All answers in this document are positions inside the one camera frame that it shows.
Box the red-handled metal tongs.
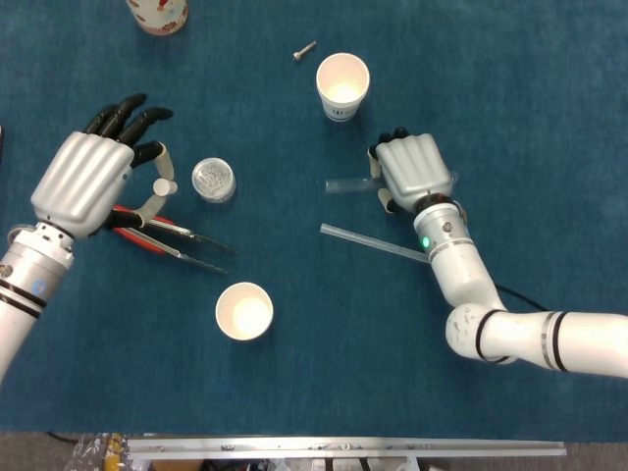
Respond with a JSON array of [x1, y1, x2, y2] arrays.
[[105, 203, 237, 275]]

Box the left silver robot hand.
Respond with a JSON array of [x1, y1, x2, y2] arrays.
[[29, 92, 179, 240]]

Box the clear tube on table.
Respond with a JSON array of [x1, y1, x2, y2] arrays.
[[320, 223, 429, 264]]

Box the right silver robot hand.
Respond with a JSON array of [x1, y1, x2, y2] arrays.
[[367, 126, 455, 215]]

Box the white paper cup blue print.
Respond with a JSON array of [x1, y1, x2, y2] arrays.
[[214, 281, 275, 342], [315, 52, 371, 123]]

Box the small metal bolt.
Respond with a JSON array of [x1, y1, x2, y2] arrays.
[[292, 40, 318, 64]]

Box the clear plastic jar of screws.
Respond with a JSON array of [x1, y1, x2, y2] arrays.
[[190, 156, 237, 204]]

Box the teal table cloth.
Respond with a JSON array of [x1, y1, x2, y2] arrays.
[[0, 0, 628, 443]]

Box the white red printed thermos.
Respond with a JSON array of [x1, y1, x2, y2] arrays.
[[126, 0, 189, 37]]

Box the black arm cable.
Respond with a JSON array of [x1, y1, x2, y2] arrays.
[[493, 283, 550, 312]]

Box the clear glass test tube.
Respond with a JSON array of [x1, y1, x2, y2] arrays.
[[324, 169, 460, 196]]

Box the aluminium profile rail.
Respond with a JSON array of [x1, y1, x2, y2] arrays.
[[126, 438, 567, 460]]

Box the crumpled clear plastic bag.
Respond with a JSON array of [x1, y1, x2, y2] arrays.
[[71, 432, 130, 471]]

